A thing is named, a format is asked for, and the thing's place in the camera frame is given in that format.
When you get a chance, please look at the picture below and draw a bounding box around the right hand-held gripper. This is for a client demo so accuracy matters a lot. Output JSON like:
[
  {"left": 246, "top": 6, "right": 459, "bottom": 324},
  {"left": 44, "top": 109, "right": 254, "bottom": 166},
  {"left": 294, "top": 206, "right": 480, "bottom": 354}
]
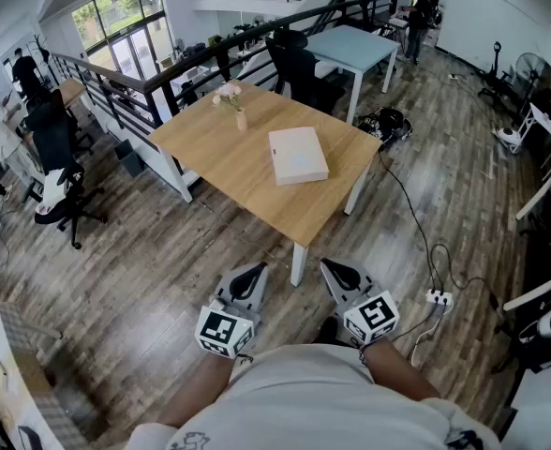
[{"left": 320, "top": 256, "right": 401, "bottom": 347}]

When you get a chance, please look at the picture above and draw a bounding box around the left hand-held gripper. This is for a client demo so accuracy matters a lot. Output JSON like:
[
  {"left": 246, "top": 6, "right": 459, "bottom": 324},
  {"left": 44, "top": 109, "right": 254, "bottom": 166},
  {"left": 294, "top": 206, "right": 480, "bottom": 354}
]
[{"left": 194, "top": 262, "right": 270, "bottom": 360}]

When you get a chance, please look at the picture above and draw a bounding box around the white notebook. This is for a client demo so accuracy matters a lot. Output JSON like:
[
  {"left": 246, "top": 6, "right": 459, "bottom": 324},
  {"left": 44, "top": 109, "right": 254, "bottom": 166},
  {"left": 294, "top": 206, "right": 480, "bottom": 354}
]
[{"left": 267, "top": 126, "right": 331, "bottom": 188}]

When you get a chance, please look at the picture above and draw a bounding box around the person's left forearm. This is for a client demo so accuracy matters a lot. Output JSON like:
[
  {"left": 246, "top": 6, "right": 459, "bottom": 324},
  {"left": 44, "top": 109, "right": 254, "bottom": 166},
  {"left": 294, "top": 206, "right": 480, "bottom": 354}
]
[{"left": 156, "top": 352, "right": 235, "bottom": 429}]

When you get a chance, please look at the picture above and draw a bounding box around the person's right forearm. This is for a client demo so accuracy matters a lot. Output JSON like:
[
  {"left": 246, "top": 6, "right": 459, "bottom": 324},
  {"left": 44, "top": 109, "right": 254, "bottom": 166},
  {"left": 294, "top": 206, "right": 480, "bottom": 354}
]
[{"left": 362, "top": 337, "right": 441, "bottom": 402}]

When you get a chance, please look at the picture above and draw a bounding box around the wooden desk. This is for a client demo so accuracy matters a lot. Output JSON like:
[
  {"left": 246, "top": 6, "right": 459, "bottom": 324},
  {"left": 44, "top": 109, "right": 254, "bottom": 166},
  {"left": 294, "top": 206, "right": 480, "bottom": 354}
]
[{"left": 147, "top": 79, "right": 383, "bottom": 288}]

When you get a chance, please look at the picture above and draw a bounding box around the white-framed black table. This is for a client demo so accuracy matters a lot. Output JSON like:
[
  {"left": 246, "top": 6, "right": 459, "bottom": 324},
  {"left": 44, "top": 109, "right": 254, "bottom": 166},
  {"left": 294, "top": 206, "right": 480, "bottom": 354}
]
[{"left": 501, "top": 174, "right": 551, "bottom": 313}]

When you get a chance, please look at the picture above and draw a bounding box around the person's black shoe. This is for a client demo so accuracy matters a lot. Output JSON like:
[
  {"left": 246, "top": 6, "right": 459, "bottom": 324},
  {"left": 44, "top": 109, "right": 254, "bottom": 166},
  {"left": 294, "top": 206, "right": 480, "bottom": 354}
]
[{"left": 313, "top": 315, "right": 341, "bottom": 346}]

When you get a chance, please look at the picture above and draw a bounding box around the white power strip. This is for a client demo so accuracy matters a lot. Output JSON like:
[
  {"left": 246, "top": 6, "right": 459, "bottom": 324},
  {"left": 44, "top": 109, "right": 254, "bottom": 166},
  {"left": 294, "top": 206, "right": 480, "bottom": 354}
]
[{"left": 425, "top": 288, "right": 455, "bottom": 309}]

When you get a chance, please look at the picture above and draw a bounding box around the person's white shirt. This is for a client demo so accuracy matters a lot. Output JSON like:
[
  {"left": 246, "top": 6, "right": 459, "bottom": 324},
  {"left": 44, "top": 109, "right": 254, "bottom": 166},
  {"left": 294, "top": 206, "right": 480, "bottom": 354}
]
[{"left": 124, "top": 342, "right": 502, "bottom": 450}]

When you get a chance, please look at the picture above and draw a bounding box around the grey trash bin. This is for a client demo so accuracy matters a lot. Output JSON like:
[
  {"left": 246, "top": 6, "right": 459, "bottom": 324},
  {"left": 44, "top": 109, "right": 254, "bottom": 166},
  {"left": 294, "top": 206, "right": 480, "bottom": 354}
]
[{"left": 113, "top": 139, "right": 146, "bottom": 179}]

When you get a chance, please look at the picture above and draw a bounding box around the pink flower bouquet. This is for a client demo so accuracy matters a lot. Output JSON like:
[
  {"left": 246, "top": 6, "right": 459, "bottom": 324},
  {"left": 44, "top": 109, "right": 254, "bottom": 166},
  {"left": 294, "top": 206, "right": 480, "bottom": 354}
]
[{"left": 211, "top": 82, "right": 245, "bottom": 114}]

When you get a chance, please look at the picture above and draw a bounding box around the white cloth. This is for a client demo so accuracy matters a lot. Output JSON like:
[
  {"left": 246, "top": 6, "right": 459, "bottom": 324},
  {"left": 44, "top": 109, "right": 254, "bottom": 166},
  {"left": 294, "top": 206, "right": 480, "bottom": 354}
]
[{"left": 35, "top": 168, "right": 68, "bottom": 216}]

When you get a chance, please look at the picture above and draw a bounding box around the black office chair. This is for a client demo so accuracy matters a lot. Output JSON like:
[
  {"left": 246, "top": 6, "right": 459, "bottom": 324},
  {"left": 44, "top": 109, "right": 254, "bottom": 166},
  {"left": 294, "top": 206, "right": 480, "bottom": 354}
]
[
  {"left": 264, "top": 27, "right": 348, "bottom": 117},
  {"left": 21, "top": 88, "right": 109, "bottom": 251}
]

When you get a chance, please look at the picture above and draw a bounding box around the white floor appliance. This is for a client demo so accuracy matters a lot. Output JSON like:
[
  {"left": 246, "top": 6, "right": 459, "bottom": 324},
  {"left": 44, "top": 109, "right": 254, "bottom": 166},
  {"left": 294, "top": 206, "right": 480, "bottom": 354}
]
[{"left": 491, "top": 126, "right": 526, "bottom": 156}]

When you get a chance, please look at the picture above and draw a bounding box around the black metal railing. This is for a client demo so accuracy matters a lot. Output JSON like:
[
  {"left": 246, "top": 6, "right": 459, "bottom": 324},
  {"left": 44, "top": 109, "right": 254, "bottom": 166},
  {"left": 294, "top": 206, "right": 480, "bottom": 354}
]
[{"left": 50, "top": 0, "right": 395, "bottom": 136}]

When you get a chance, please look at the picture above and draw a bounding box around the white table light blue top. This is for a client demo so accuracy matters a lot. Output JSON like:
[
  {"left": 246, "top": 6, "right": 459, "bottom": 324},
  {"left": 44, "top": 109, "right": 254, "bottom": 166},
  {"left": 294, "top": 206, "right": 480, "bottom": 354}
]
[{"left": 303, "top": 24, "right": 401, "bottom": 126}]

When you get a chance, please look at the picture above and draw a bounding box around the white side table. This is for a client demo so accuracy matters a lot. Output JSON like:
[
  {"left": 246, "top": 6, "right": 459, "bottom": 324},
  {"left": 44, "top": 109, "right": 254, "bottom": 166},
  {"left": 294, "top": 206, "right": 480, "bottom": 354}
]
[{"left": 517, "top": 101, "right": 551, "bottom": 183}]

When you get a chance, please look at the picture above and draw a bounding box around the light wooden table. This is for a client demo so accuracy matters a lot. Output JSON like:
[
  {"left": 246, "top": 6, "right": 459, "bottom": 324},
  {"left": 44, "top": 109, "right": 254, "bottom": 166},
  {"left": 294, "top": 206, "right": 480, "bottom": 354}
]
[{"left": 56, "top": 77, "right": 99, "bottom": 122}]

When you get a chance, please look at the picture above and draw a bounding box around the black standing fan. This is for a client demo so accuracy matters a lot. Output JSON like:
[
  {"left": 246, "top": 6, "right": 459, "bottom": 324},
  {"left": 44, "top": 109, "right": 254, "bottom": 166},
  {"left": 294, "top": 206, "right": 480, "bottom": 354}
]
[{"left": 514, "top": 52, "right": 549, "bottom": 117}]

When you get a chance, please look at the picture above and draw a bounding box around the large glass window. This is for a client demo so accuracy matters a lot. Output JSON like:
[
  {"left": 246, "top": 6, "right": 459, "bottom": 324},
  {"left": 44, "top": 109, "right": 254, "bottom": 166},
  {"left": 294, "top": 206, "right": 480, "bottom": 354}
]
[{"left": 70, "top": 0, "right": 179, "bottom": 83}]

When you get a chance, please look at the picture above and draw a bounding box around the black coat rack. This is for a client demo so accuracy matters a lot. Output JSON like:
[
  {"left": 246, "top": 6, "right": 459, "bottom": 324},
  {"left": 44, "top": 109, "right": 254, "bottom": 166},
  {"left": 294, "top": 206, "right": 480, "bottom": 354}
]
[{"left": 25, "top": 32, "right": 52, "bottom": 66}]

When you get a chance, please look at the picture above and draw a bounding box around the black floor cable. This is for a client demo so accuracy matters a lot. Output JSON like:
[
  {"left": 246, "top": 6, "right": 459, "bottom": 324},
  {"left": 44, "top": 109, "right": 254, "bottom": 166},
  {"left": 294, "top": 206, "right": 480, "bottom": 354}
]
[{"left": 377, "top": 150, "right": 497, "bottom": 308}]

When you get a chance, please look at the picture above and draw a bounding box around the white power cable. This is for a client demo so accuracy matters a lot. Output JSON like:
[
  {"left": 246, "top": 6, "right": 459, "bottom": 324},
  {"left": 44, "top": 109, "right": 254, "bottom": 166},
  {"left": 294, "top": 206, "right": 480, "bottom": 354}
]
[{"left": 410, "top": 303, "right": 454, "bottom": 368}]

